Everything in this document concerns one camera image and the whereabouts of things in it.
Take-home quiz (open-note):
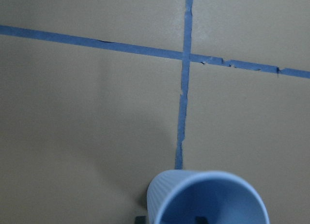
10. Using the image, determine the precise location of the blue ribbed plastic cup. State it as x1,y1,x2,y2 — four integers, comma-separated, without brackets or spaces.
147,170,270,224

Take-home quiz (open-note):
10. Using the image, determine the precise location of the brown paper table cover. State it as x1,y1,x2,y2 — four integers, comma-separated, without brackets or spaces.
0,0,310,224

